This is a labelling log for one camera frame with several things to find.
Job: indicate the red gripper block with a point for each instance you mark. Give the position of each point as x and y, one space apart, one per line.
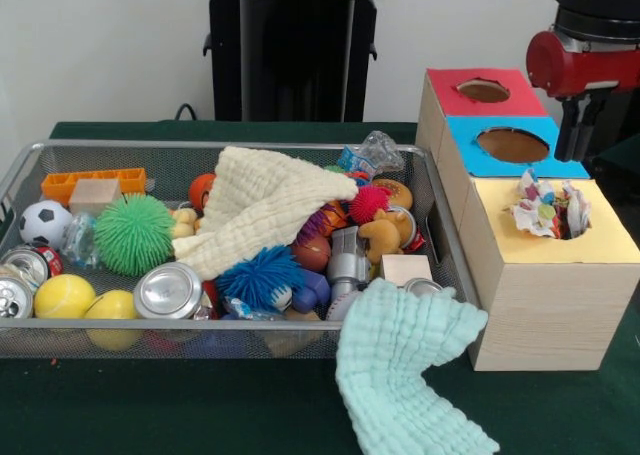
590 70

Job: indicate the mint green muslin cloth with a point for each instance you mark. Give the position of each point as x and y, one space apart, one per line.
400 335

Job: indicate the cream muslin cloth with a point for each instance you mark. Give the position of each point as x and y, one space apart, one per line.
260 205

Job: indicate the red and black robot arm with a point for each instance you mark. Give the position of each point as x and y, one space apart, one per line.
600 20

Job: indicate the wooden box with three holes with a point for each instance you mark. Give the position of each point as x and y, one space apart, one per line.
550 315

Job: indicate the blue spiky rubber ball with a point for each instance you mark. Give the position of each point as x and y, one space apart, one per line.
257 275

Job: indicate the silver drink can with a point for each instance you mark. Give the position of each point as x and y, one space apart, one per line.
167 290
14 297

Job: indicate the green spiky rubber ball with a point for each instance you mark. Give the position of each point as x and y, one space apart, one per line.
135 235

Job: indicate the light wooden block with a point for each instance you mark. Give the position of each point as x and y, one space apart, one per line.
95 195

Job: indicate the yellow tennis ball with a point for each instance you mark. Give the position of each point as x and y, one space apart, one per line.
65 295

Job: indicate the small black and white soccer ball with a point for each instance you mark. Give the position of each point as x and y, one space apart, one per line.
45 225

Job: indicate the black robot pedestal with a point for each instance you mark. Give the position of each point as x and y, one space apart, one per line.
225 50

